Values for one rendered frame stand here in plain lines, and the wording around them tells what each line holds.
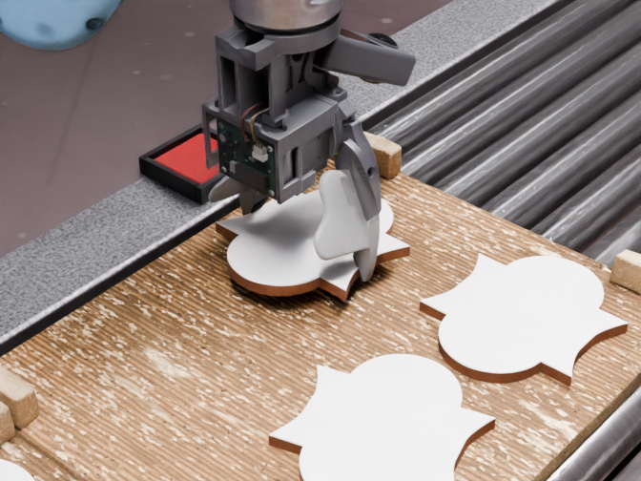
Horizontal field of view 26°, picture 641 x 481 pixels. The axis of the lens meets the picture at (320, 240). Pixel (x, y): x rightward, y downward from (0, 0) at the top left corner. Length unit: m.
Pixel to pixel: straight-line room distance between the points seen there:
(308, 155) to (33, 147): 2.09
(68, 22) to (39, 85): 2.49
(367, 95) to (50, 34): 0.60
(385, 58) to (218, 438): 0.29
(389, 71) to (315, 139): 0.09
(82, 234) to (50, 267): 0.05
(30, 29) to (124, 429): 0.30
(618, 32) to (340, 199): 0.55
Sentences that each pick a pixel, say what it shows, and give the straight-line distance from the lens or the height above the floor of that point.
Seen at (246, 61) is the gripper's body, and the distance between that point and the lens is 0.90.
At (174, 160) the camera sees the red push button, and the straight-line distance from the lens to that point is 1.20.
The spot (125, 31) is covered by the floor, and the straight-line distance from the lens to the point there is 3.44.
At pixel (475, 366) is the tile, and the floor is 0.95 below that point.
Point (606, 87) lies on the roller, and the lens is 1.35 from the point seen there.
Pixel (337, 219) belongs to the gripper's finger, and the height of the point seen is 1.01.
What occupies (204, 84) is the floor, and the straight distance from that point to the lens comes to 3.20.
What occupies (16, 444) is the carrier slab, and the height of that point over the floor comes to 0.94.
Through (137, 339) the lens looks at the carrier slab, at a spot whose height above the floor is 0.94.
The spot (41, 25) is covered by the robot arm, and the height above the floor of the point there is 1.23.
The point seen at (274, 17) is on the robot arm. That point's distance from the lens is 0.89.
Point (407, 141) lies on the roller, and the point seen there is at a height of 0.91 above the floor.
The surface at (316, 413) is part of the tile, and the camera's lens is 0.92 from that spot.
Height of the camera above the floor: 1.57
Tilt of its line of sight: 36 degrees down
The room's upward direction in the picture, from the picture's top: straight up
